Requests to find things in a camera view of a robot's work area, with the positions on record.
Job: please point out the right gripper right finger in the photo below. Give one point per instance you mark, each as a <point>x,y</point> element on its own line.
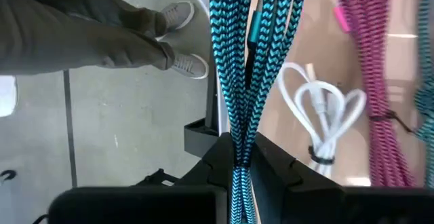
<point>339,207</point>

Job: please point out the person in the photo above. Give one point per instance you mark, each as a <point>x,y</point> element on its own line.
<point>68,30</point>

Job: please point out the white floor object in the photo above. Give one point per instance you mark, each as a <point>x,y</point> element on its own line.
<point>6,96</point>

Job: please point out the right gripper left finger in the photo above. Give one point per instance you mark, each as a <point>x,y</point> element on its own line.
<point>135,207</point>

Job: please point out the person's grey shoe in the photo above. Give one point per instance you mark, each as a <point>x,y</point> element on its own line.
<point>178,15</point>
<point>190,66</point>

